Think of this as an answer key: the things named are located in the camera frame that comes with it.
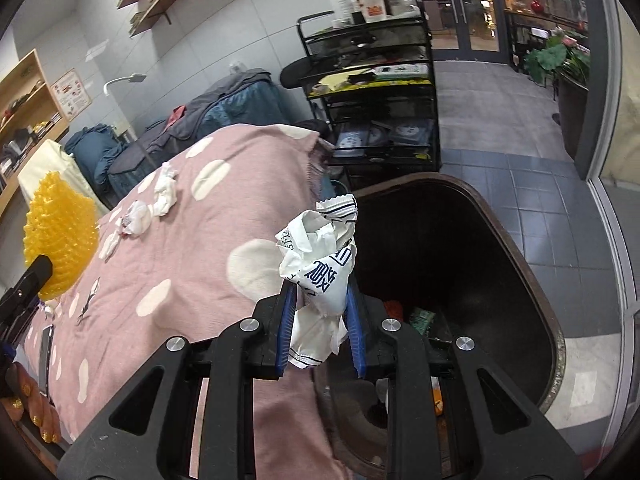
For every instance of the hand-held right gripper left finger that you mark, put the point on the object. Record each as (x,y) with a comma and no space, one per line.
(285,335)

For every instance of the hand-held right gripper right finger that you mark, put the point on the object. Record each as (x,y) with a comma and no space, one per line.
(356,345)

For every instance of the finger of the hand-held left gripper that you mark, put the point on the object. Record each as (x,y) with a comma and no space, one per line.
(15,327)
(30,277)

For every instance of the white printed plastic wrapper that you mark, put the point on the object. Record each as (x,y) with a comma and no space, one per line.
(320,280)

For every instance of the green milk carton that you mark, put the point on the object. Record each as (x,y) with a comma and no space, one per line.
(422,320)

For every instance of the dark trash bin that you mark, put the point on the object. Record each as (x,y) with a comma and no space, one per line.
(475,270)

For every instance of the person's left hand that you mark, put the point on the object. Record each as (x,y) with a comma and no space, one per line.
(30,395)

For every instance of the dark flat phone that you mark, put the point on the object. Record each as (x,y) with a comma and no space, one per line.
(46,355)

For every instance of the cream cloth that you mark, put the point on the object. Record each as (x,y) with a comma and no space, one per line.
(60,162)

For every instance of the crumpled tissue with red marks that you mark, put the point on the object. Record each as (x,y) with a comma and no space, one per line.
(137,217)

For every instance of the pink polka-dot tablecloth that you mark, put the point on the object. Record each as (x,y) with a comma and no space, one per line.
(200,240)

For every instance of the blue cloth bundle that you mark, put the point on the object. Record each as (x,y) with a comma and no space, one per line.
(95,147)

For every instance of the crumpled white tissue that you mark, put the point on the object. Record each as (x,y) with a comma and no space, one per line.
(165,195)

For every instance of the wooden bookcase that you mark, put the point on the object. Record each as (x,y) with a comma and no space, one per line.
(40,85)

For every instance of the pile of dark clothes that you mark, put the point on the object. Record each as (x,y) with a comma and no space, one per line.
(210,110)

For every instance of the black metal cart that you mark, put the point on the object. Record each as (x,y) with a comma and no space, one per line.
(380,100)

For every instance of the white pump bottle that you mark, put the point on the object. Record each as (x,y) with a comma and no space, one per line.
(341,2)

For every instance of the green potted plant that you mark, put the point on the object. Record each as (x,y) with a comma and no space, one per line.
(550,55)

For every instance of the glass double door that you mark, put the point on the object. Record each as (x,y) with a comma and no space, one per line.
(460,5)

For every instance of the wall poster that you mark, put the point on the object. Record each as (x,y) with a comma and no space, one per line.
(72,92)

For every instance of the white wall lamp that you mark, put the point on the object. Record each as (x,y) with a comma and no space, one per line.
(122,80)

